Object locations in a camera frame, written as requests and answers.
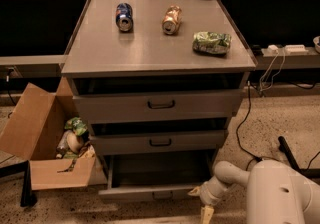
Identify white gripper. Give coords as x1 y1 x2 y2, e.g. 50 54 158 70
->
188 182 223 224

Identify grey bottom drawer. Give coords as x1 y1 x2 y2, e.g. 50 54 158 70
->
99 149 216 203

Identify grey drawer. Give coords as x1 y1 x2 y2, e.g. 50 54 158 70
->
90 130 226 155
99 149 216 203
73 90 242 124

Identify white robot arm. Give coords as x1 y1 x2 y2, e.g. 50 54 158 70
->
189 160 320 224

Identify grey middle drawer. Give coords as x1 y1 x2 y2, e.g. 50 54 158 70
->
90 130 226 155

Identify grey top drawer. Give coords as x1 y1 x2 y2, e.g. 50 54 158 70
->
73 90 242 124

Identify grey drawer cabinet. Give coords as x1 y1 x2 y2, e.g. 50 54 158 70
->
61 0 258 182

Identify black stand leg right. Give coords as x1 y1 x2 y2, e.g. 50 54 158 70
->
278 136 320 179

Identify black stand leg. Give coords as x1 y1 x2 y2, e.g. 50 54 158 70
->
0 161 37 207
278 136 320 179

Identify white round object in box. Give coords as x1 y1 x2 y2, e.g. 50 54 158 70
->
67 131 84 154

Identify green snack bag in box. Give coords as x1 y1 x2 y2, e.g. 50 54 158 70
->
64 117 88 136

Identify green chip bag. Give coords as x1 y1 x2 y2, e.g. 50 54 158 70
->
192 31 232 55

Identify white charger plug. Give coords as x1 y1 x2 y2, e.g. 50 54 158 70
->
267 45 278 53

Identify black stand leg left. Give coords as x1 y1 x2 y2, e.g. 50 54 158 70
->
0 161 37 207

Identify white power strip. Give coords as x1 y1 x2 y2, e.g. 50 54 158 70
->
284 45 308 55

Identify brown cardboard box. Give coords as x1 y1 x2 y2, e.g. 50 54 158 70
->
0 79 107 190

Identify orange soda can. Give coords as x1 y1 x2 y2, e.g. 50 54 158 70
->
162 5 182 35

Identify blue soda can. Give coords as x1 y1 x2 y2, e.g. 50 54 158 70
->
116 3 133 32

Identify black adapter cable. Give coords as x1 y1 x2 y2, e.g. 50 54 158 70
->
235 81 320 171

